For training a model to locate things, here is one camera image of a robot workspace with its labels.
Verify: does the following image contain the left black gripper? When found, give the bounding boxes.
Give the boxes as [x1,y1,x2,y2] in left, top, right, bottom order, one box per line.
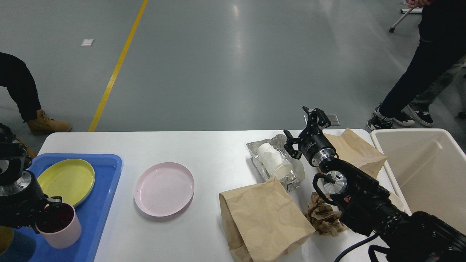
[0,170,63,229]

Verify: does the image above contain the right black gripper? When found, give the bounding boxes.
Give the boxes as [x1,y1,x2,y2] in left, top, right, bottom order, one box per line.
[283,106,336,167]

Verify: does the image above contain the pink cup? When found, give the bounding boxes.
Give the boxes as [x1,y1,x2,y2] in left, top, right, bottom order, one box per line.
[36,203,82,249]

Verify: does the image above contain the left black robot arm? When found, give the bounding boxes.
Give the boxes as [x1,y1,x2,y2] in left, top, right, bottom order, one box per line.
[0,124,63,234]

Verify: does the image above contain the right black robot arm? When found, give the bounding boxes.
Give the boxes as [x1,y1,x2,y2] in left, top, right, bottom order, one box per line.
[284,106,466,262]

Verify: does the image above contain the yellow plate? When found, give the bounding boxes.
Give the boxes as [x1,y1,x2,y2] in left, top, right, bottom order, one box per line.
[37,159,95,207]

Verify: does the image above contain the grey floor plate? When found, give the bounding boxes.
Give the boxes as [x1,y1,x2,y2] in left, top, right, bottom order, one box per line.
[327,114,341,126]

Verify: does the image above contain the clear plastic wrapper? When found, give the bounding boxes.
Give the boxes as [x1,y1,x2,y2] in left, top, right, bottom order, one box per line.
[246,134,305,192]

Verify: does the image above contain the white paper cup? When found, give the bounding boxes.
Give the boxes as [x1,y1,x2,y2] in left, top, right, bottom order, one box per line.
[257,143,292,179]

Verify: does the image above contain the rear brown paper bag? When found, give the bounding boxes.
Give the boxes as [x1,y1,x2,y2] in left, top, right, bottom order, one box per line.
[324,128,387,178]

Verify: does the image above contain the blue plastic tray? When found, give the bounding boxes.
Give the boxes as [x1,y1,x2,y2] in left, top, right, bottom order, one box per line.
[14,153,123,262]

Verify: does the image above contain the blue yellow cup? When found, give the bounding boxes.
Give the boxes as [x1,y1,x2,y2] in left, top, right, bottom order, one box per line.
[0,226,36,262]

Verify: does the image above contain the crumpled brown paper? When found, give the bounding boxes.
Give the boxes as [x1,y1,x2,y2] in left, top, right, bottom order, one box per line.
[304,192,348,237]

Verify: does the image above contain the large brown paper bag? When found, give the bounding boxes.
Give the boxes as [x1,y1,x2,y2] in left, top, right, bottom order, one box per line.
[219,178,315,262]

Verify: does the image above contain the pink plate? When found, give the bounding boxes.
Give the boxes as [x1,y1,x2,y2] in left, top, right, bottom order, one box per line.
[134,162,194,217]

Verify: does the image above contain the person in grey trousers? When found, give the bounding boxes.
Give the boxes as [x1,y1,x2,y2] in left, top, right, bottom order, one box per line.
[402,55,466,127]

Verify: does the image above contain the beige plastic bin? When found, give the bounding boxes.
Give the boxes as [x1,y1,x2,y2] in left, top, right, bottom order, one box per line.
[371,129,466,234]

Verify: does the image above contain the person with tan boots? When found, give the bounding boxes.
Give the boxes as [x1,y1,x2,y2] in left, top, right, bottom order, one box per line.
[0,52,72,159]

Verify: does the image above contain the person in dark trousers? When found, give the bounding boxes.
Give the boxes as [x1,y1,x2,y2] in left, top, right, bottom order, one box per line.
[367,0,466,131]

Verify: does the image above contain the rolling chair base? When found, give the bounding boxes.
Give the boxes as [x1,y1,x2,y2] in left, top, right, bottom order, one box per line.
[389,7,423,33]

